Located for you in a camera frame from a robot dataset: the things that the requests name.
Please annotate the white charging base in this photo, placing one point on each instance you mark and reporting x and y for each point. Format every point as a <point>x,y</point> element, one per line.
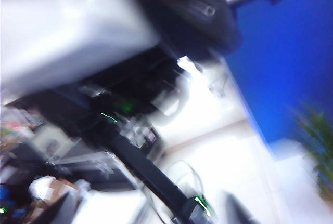
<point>65,26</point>

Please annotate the brown cardboard box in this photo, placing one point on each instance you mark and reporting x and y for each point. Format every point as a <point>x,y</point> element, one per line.
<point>54,190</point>

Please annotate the green potted plant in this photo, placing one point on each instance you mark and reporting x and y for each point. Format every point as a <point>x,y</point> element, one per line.
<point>317,135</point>

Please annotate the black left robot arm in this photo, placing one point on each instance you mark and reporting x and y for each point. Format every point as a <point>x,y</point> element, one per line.
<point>145,164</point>

